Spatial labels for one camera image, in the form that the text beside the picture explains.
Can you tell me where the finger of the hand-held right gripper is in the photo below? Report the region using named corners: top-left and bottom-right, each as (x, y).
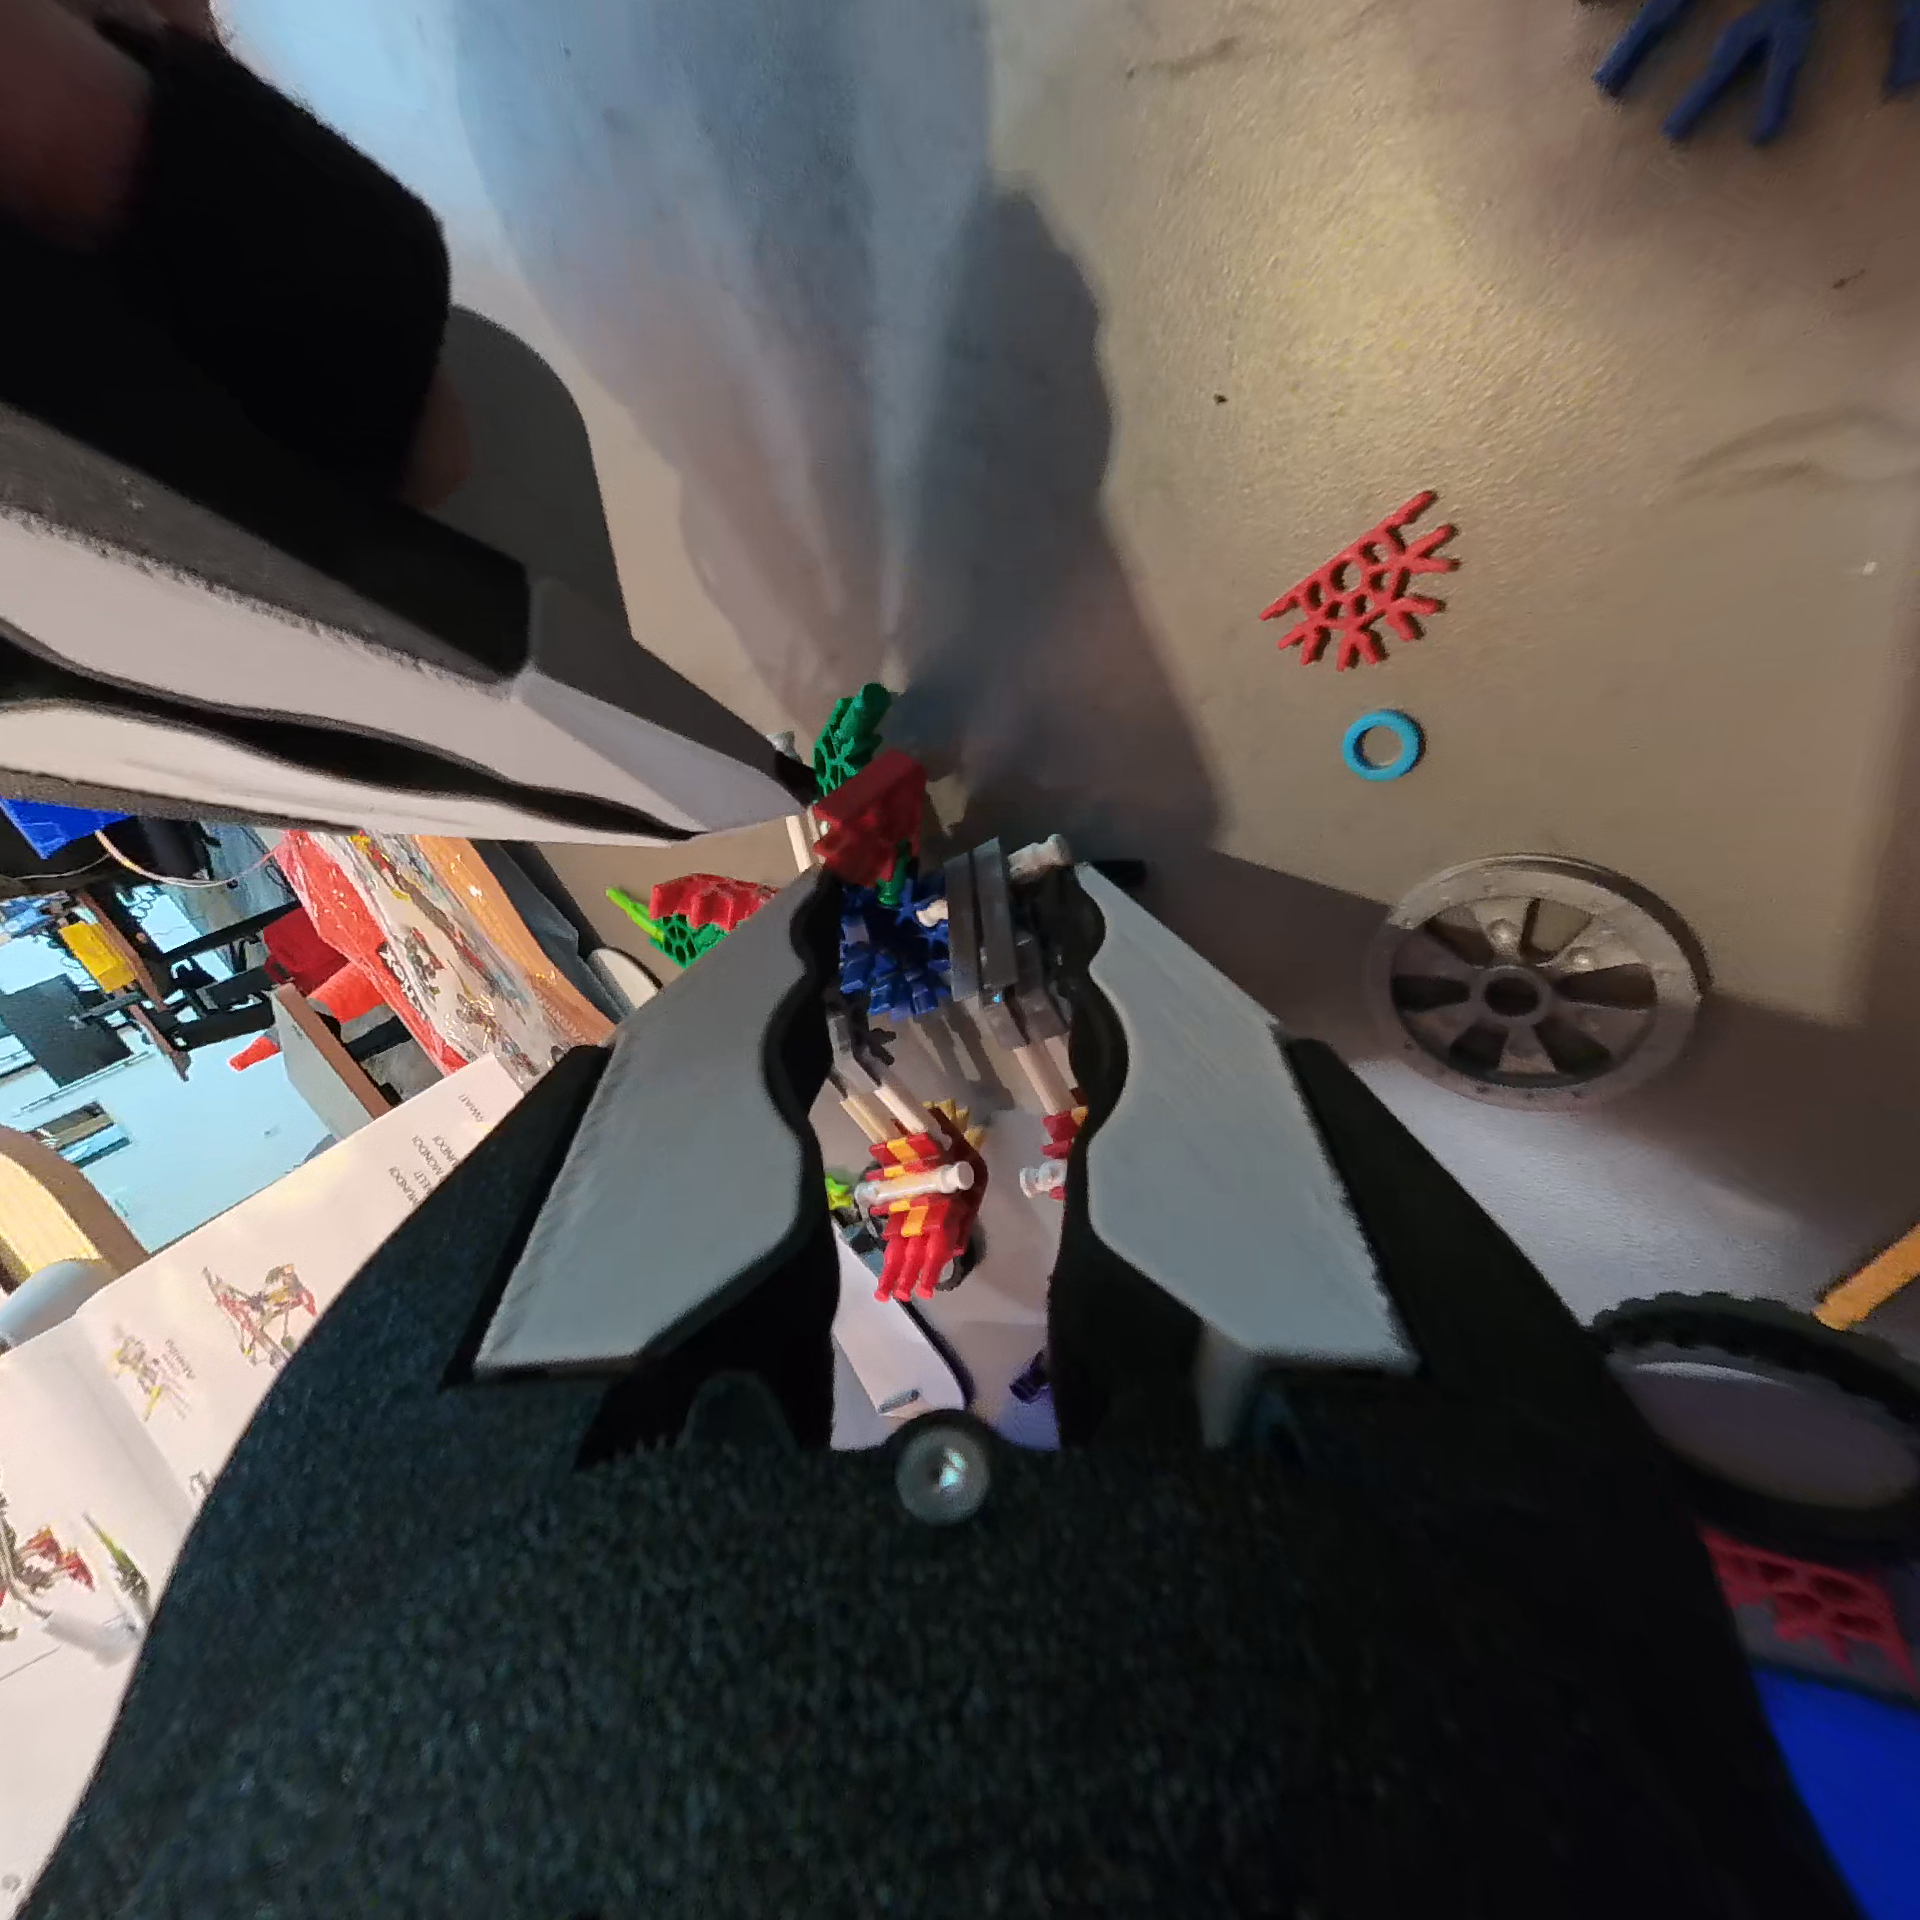
top-left (0, 517), bottom-right (823, 833)
top-left (0, 703), bottom-right (707, 845)

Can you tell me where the short yellow rod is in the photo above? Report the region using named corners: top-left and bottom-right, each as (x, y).
top-left (1809, 1223), bottom-right (1920, 1332)

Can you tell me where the red plastic object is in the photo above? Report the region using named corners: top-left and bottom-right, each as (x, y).
top-left (223, 914), bottom-right (395, 1074)

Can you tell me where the toy instruction booklet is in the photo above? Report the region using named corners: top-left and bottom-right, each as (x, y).
top-left (0, 1049), bottom-right (531, 1894)

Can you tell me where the white instruction poster board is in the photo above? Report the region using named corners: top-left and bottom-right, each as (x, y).
top-left (269, 982), bottom-right (395, 1142)

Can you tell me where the green connector chain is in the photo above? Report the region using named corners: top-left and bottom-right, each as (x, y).
top-left (604, 884), bottom-right (725, 964)

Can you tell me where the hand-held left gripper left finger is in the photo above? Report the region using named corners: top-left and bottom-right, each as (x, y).
top-left (471, 865), bottom-right (840, 1454)

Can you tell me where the red fan connector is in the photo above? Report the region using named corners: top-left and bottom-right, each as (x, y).
top-left (647, 871), bottom-right (782, 934)
top-left (1257, 489), bottom-right (1461, 672)

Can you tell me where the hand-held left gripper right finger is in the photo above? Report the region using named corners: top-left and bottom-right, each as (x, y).
top-left (1049, 863), bottom-right (1421, 1448)

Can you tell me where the silver wheel hub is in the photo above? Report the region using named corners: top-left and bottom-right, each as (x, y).
top-left (1364, 853), bottom-right (1711, 1114)

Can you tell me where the blue snowflake connector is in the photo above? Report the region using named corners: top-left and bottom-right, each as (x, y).
top-left (1591, 0), bottom-right (1920, 148)

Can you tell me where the person's right hand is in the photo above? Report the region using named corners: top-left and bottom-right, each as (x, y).
top-left (0, 0), bottom-right (212, 233)

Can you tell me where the large blue plastic bin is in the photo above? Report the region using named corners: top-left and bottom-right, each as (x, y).
top-left (1745, 1662), bottom-right (1920, 1920)

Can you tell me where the large black tyre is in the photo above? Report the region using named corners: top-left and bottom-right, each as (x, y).
top-left (1585, 1294), bottom-right (1920, 1550)

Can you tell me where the large red connector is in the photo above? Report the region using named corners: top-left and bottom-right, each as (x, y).
top-left (1699, 1526), bottom-right (1918, 1685)

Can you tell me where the light wooden desk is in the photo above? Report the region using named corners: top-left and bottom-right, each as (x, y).
top-left (0, 1125), bottom-right (152, 1296)

